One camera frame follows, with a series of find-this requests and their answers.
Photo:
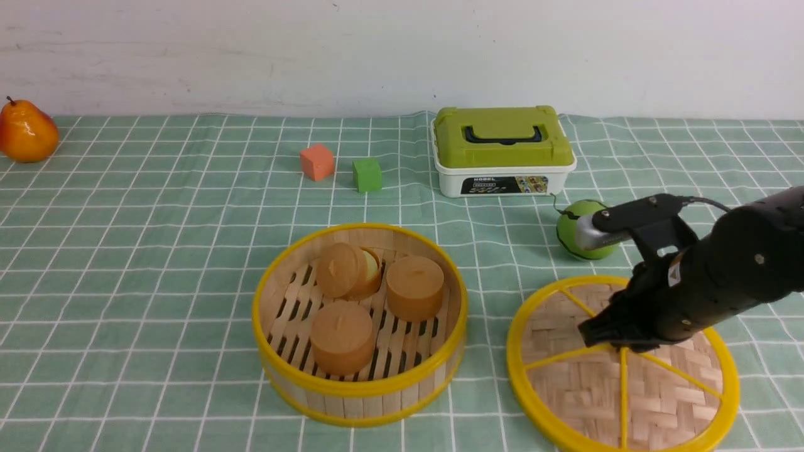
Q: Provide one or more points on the green lidded storage box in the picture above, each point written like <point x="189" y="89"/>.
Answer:
<point x="501" y="151"/>

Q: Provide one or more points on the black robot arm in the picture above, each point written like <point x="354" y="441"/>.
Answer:
<point x="754" y="253"/>

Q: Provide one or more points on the yellow rimmed bamboo steamer basket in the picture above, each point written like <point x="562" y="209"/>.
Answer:
<point x="411" y="363"/>

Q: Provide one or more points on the green toy watermelon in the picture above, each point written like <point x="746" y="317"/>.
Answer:
<point x="567" y="224"/>

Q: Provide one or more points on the brown toy bun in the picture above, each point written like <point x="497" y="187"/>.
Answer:
<point x="414" y="288"/>
<point x="347" y="271"/>
<point x="342" y="338"/>

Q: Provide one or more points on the orange foam cube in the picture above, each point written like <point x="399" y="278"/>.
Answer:
<point x="317" y="162"/>

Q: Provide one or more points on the brown toy bun back left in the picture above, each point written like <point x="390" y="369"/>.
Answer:
<point x="347" y="271"/>

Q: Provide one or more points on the yellow rimmed bamboo steamer lid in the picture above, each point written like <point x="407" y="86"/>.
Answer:
<point x="682" y="397"/>

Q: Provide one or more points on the green foam cube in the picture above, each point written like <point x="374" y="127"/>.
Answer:
<point x="367" y="175"/>

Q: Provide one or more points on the orange toy pear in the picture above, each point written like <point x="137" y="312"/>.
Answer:
<point x="28" y="135"/>

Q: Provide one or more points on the brown toy bun back right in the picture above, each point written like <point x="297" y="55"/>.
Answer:
<point x="414" y="288"/>

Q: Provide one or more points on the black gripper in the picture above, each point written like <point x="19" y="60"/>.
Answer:
<point x="667" y="300"/>

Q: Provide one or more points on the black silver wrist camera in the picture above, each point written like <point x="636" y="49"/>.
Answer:
<point x="653" y="223"/>

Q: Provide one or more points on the brown toy bun front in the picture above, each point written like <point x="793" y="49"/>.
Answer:
<point x="342" y="338"/>

